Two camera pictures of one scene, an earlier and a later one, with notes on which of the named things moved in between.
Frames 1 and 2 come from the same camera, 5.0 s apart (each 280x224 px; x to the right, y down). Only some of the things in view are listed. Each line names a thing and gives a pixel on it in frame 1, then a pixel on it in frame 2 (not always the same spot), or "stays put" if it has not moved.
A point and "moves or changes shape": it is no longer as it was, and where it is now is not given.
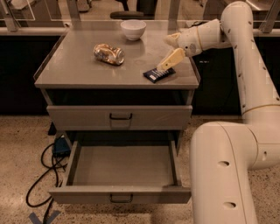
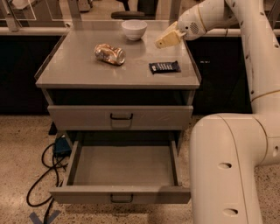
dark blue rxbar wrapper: [155, 75] moves or changes shape
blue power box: [61, 147] stays put
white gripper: [188, 40] -> [189, 25]
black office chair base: [145, 10] stays put
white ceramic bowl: [133, 29] stays put
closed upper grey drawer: [119, 118] stays put
